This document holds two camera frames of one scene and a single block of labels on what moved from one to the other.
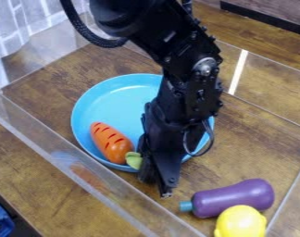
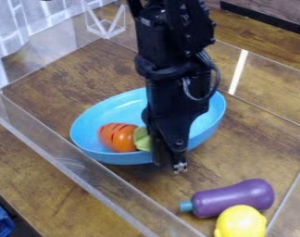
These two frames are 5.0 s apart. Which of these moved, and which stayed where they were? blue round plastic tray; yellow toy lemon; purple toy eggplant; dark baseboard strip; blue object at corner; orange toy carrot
Moved: orange toy carrot; blue round plastic tray
Stayed: blue object at corner; dark baseboard strip; yellow toy lemon; purple toy eggplant
